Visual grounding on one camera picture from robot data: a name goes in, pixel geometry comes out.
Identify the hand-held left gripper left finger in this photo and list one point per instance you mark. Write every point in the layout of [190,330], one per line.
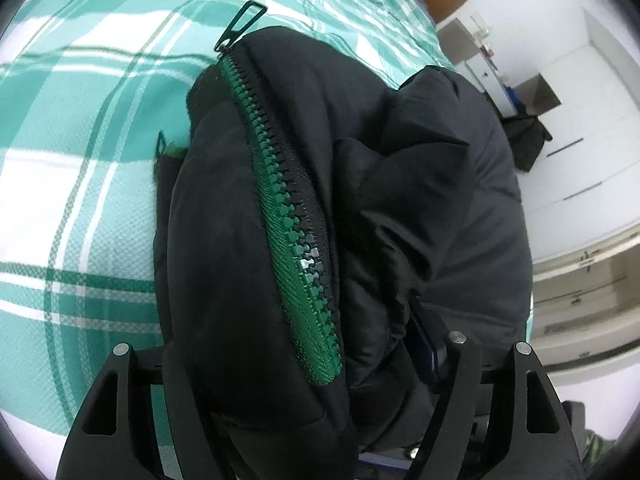
[125,375]

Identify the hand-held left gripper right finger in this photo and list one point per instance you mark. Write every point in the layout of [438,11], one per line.
[434,357]

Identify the black padded jacket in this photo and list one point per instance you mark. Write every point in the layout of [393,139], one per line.
[425,185]

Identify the white drawer unit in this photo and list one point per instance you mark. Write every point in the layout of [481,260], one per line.
[585,300]

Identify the green plaid bedsheet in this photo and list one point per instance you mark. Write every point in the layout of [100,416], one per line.
[75,210]

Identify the green floral garment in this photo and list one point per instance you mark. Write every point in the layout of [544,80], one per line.
[602,452]

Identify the black bag on floor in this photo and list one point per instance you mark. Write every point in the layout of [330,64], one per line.
[525,142]

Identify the blue desk item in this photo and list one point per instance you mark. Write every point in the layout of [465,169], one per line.
[515,98]

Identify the white desk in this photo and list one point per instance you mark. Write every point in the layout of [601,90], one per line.
[472,72]

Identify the white wardrobe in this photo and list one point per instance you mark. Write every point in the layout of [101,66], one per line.
[590,110]

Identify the red can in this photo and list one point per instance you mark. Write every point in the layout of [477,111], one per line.
[487,51]

